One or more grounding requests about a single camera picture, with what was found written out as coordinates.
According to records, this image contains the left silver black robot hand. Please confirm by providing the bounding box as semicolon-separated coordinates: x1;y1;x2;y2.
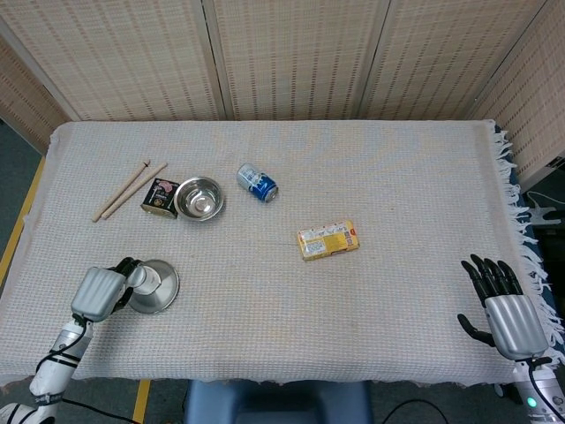
70;256;147;323

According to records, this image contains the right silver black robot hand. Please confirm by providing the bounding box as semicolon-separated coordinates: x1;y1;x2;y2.
456;254;550;361

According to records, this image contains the white paper cup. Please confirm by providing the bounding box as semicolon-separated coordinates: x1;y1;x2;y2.
128;263;164;297

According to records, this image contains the steel plate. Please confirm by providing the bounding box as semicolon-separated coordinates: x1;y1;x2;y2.
126;259;181;315

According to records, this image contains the wooden drumstick with black mark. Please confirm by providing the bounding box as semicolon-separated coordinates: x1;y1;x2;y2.
92;160;152;223

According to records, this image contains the plain wooden drumstick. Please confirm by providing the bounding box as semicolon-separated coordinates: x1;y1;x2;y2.
101;162;170;221

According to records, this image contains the white stand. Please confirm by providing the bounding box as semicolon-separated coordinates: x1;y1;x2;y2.
527;192;562;227

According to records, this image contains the black luncheon meat tin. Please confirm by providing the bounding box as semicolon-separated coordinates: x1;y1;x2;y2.
139;177;180;220

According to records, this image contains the steel bowl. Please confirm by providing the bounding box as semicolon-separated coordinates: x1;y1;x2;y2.
173;176;225;223

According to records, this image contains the white waffle tablecloth with fringe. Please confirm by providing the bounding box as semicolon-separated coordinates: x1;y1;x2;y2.
0;118;565;389

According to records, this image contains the blue silver soda can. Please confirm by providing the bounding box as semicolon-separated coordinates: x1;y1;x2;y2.
236;163;280;203

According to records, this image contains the woven bamboo screen panel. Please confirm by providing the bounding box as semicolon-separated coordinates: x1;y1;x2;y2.
359;0;553;122
202;0;392;122
0;0;230;123
470;0;565;186
0;19;83;155

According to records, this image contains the yellow cardboard box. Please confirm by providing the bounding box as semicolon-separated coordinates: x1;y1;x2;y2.
297;219;362;262

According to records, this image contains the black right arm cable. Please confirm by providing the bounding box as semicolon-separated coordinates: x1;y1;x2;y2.
527;356;565;416

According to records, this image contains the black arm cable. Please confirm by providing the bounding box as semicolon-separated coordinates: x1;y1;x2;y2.
527;356;565;416
34;324;133;424

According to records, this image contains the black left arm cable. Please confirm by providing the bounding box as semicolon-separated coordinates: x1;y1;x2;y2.
34;324;133;424

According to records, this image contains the black floor cable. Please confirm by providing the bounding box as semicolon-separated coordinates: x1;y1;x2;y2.
382;397;448;424

